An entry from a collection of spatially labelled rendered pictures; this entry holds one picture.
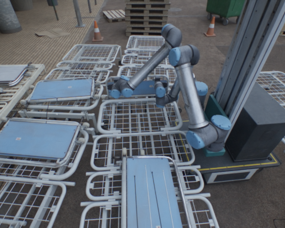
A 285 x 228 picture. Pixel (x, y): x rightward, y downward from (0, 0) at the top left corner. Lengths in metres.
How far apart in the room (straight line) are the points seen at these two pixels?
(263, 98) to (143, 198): 1.34
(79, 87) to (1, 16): 5.14
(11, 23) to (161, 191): 6.72
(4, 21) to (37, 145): 5.78
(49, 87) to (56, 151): 1.05
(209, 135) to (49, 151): 1.30
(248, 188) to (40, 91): 2.60
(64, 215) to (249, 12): 2.19
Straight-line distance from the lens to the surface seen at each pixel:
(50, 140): 1.77
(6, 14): 7.18
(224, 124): 1.41
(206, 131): 1.32
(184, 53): 1.28
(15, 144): 1.91
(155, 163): 1.45
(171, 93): 1.70
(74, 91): 2.30
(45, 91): 2.46
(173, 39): 1.41
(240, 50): 1.56
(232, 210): 2.07
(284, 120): 1.74
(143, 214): 1.27
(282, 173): 2.56
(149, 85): 2.08
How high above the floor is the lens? 1.78
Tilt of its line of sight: 42 degrees down
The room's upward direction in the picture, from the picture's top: straight up
